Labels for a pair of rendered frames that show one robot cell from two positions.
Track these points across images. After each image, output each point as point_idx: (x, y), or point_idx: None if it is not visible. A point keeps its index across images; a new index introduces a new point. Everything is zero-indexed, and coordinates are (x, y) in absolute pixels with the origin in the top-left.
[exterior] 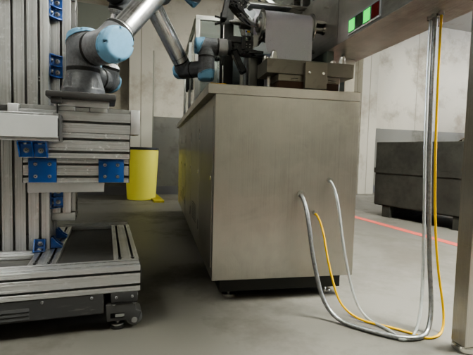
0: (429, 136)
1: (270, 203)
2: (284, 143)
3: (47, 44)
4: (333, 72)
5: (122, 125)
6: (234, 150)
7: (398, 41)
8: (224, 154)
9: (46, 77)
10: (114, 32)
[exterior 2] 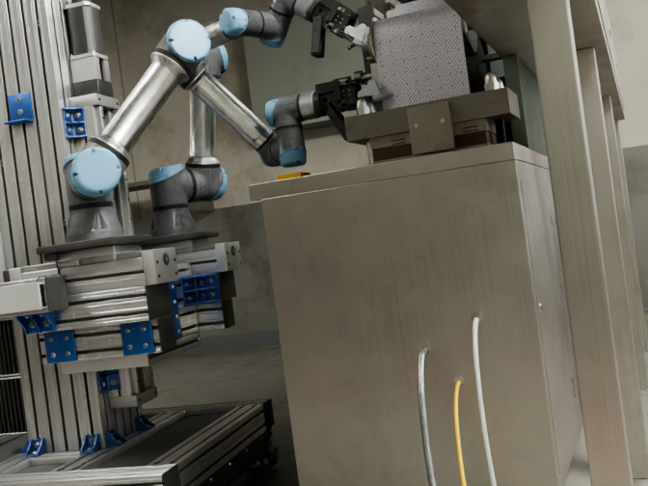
0: None
1: (375, 368)
2: (382, 260)
3: None
4: (468, 111)
5: (137, 273)
6: (302, 284)
7: (591, 17)
8: (288, 293)
9: None
10: (85, 160)
